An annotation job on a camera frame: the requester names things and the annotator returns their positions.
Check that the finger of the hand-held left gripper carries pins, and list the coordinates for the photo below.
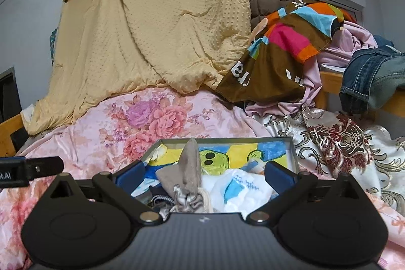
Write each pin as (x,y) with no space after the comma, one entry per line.
(44,166)

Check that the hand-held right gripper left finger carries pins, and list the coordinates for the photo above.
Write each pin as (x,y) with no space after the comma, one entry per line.
(130,175)

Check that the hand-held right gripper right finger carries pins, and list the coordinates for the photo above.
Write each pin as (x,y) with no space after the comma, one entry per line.
(278,176)

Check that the navy white striped sock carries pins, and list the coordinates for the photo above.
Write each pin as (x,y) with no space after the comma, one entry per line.
(158,194)

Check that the white muslin towel blue print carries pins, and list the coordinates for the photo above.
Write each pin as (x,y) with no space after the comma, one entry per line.
(240,191)

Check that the grey cartoon print box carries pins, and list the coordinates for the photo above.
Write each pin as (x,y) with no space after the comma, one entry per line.
(221,153)

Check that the pink floral bedsheet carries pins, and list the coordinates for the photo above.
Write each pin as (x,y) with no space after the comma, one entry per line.
(110,130)

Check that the ornate cream maroon cloth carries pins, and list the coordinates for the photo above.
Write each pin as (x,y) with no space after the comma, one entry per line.
(348,143)

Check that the dark framed panel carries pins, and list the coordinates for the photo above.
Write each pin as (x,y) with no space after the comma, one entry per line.
(8,96)

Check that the brown multicoloured patch shirt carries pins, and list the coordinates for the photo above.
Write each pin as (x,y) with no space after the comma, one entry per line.
(269,74)

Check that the blue denim jeans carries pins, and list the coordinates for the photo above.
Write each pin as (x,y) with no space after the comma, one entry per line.
(364,80)

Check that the pale pink cloth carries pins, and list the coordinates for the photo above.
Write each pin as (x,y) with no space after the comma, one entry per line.
(354,42)

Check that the yellow dotted blanket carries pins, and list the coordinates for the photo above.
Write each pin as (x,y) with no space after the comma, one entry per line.
(142,20)

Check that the wooden bed frame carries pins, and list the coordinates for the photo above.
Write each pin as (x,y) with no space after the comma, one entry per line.
(329,80)

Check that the teal wall poster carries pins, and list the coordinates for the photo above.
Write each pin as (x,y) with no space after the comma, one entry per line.
(53,45)

